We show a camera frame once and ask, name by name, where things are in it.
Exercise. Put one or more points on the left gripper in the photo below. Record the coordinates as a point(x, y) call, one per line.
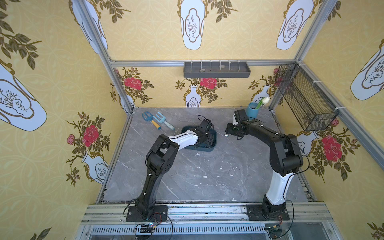
point(208, 138)

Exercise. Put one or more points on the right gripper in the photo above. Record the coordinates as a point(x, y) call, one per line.
point(232, 130)

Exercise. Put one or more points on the teal storage box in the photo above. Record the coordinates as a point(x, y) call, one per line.
point(206, 143)

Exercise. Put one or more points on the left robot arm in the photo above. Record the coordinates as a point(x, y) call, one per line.
point(162, 155)

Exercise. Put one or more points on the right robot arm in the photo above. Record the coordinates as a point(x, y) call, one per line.
point(285, 160)

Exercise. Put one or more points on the teal vase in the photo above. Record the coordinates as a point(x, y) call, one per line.
point(252, 111)

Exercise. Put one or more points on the white tulip flower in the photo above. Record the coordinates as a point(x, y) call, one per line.
point(262, 102)

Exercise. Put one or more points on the light blue toy fork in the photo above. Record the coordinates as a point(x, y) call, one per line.
point(160, 118)

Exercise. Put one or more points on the grey wall shelf tray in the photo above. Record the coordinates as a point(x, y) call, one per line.
point(216, 69)

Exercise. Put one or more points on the black wire mesh basket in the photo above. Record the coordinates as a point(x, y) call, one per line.
point(310, 105)

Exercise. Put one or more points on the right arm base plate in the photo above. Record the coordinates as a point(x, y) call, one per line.
point(267, 212)

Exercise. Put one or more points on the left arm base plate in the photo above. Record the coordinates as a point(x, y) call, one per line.
point(156, 214)

